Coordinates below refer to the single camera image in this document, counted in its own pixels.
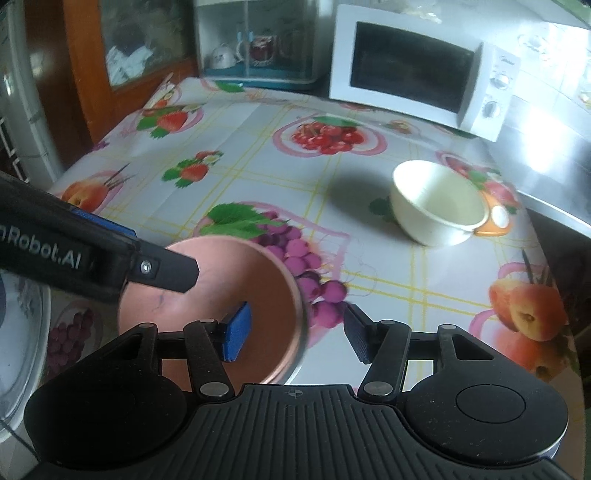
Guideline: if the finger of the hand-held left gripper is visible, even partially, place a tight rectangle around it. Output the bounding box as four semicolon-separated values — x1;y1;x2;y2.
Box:
68;207;138;241
126;239;200;295

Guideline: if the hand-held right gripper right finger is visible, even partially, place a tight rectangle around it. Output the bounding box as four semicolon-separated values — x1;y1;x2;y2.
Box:
342;304;498;400

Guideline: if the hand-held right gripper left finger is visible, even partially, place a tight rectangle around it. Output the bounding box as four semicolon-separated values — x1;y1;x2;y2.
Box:
108;302;254;400

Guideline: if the pink bowl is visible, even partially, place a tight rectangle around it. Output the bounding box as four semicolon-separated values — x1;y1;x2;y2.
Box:
117;236;308;387

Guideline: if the large white bowl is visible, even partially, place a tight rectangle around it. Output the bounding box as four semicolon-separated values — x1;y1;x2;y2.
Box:
0;271;53;445

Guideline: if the cream bowl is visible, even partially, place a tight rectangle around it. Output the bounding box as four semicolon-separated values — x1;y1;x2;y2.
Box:
389;160;491;248

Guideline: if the wooden glass door cabinet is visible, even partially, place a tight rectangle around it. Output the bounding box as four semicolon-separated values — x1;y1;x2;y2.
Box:
23;0;200;149

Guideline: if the fruit print tablecloth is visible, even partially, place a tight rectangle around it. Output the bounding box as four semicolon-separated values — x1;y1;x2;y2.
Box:
45;76;579;418

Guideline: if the white teapot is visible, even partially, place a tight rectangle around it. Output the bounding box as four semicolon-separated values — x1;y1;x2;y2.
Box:
209;43;241;70

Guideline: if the dark print mug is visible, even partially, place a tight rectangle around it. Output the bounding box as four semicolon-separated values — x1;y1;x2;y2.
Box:
236;34;278;66

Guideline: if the white plastic storage cabinet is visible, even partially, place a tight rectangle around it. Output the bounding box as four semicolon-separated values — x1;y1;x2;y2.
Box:
193;0;334;91

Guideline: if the stainless steel counter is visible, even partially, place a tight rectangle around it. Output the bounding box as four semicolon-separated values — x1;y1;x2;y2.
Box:
498;105;591;228

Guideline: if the white microwave oven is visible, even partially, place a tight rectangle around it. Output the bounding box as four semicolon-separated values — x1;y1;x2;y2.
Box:
328;4;522;143

